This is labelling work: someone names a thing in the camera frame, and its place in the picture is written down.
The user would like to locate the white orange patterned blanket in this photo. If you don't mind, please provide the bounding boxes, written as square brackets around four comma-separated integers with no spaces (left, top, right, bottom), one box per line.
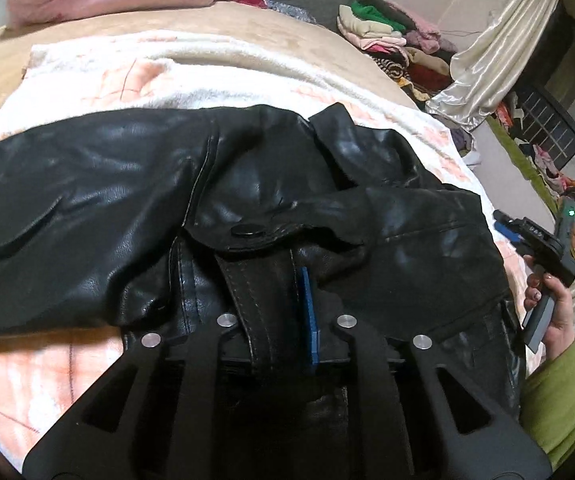
[0,30,531,463]

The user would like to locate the pile of folded clothes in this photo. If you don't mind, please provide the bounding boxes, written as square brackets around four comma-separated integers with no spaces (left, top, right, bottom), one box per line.
[336,0,462,103]

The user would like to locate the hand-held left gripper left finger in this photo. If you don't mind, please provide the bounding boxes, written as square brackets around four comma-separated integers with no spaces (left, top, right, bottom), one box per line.
[22,312,242,480]

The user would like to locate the beige bed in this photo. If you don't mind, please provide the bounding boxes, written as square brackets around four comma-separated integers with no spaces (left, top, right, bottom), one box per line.
[0,0,424,137]

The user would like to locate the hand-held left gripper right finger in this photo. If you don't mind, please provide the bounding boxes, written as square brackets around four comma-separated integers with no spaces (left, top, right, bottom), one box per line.
[299,266,553,480]

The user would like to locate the green cloth strip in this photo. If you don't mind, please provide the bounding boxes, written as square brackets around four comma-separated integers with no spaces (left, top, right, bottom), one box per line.
[486,116,559,213]

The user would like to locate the cream satin curtain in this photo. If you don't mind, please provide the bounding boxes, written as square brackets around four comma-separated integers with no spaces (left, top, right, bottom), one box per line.
[425,0,569,132]

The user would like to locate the person's right hand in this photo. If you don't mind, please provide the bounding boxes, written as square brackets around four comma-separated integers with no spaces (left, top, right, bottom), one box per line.
[522,255,575,362]

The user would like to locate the black leather jacket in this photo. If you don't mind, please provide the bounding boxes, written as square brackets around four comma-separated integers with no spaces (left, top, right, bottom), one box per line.
[0,102,529,480]

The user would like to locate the person's right forearm green sleeve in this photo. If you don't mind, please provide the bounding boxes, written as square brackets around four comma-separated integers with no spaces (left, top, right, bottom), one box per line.
[520,335,575,472]

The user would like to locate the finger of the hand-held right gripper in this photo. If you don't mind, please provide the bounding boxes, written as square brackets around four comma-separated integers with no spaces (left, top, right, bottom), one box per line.
[491,208,524,251]

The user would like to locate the black grid rack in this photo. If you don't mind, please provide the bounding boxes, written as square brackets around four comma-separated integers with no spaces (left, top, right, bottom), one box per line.
[511,79,575,173]

